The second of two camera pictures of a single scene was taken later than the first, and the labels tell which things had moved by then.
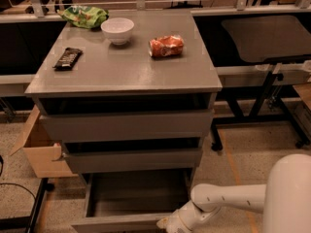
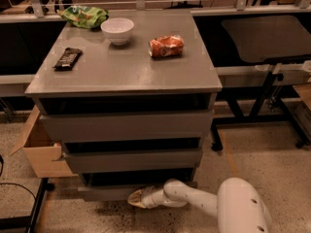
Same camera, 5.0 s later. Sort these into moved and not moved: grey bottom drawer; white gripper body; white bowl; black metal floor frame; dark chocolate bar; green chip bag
Moved: white gripper body; grey bottom drawer
Not moved: black metal floor frame; green chip bag; dark chocolate bar; white bowl
